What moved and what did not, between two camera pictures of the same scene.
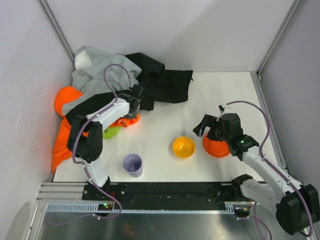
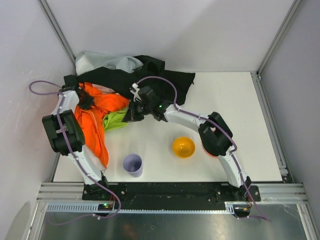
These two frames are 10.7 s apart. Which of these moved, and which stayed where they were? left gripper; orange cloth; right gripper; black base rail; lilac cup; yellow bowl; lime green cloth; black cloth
Moved: orange cloth; lime green cloth; right gripper; black cloth; left gripper
Stayed: black base rail; yellow bowl; lilac cup
